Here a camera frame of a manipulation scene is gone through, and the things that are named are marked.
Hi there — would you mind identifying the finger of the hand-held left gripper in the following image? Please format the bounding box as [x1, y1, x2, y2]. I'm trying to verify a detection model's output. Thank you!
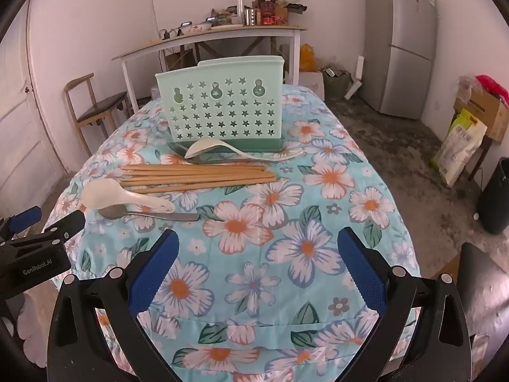
[42, 209, 87, 248]
[8, 206, 43, 234]

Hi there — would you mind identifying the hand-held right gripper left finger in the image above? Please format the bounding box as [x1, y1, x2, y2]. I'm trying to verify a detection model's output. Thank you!
[47, 229, 181, 382]

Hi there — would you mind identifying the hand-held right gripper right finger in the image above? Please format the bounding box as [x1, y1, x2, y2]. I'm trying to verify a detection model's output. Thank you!
[336, 226, 472, 382]

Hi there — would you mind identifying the metal spoon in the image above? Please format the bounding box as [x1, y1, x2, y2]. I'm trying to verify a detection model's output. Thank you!
[169, 143, 239, 165]
[98, 206, 200, 222]

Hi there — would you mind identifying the pile of wooden chopsticks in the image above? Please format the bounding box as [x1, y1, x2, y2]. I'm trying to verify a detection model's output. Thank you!
[118, 163, 277, 194]

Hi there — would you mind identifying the mint green utensil holder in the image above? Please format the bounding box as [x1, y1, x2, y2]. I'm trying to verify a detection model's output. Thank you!
[155, 56, 286, 154]

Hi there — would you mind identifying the white door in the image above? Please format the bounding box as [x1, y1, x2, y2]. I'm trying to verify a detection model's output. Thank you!
[0, 0, 65, 217]

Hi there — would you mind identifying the floral blue blanket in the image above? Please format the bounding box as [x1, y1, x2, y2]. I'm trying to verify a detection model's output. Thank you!
[42, 85, 423, 382]

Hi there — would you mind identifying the wooden chair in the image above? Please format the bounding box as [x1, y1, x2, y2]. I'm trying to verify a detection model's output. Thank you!
[64, 73, 138, 157]

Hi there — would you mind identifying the black glossy object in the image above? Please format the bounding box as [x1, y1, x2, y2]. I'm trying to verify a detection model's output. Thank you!
[457, 242, 509, 369]

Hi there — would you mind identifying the black bin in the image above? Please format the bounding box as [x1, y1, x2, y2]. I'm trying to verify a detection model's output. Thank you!
[476, 158, 509, 235]

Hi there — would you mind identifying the white and yellow sack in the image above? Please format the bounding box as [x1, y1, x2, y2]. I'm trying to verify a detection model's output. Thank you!
[431, 108, 488, 188]

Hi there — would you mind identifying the green sack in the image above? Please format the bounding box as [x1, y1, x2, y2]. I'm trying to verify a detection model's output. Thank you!
[322, 67, 353, 100]

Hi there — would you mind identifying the white box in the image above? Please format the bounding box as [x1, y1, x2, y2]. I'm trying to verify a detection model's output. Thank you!
[298, 71, 325, 101]

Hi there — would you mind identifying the white pipe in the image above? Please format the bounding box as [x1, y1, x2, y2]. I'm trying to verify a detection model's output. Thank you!
[344, 56, 365, 100]

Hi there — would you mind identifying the large cardboard box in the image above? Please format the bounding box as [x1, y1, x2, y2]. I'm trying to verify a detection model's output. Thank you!
[453, 83, 509, 143]

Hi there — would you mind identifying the orange plastic bag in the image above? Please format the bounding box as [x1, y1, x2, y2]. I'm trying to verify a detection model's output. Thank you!
[299, 44, 319, 73]

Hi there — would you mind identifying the red cloth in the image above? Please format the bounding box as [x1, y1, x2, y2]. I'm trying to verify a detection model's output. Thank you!
[474, 74, 509, 107]

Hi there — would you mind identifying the grey refrigerator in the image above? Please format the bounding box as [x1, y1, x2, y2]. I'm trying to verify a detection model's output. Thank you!
[359, 0, 439, 120]

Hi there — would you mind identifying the white table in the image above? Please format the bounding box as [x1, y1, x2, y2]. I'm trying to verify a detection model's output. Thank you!
[111, 25, 309, 114]

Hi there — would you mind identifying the red label bottle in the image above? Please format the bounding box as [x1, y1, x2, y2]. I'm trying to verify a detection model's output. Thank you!
[260, 0, 276, 25]

